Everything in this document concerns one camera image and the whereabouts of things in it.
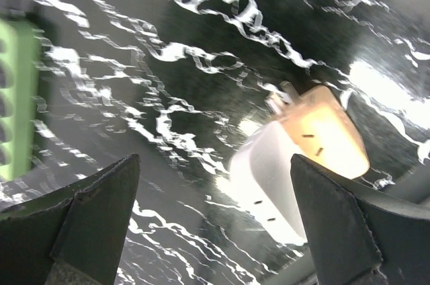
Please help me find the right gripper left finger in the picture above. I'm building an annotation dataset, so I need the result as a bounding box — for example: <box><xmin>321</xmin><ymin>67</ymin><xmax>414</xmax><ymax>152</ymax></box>
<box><xmin>1</xmin><ymin>154</ymin><xmax>140</xmax><ymax>284</ymax></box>

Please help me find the green power strip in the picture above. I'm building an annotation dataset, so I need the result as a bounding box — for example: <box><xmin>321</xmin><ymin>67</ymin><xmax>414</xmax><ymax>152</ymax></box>
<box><xmin>1</xmin><ymin>18</ymin><xmax>40</xmax><ymax>181</ymax></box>

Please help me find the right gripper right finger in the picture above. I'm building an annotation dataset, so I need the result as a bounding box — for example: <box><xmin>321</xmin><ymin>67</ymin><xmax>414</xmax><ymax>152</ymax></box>
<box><xmin>290</xmin><ymin>155</ymin><xmax>429</xmax><ymax>284</ymax></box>

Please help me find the marble pattern mat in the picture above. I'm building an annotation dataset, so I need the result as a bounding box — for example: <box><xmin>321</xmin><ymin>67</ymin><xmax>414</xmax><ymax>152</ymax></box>
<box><xmin>1</xmin><ymin>0</ymin><xmax>429</xmax><ymax>284</ymax></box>

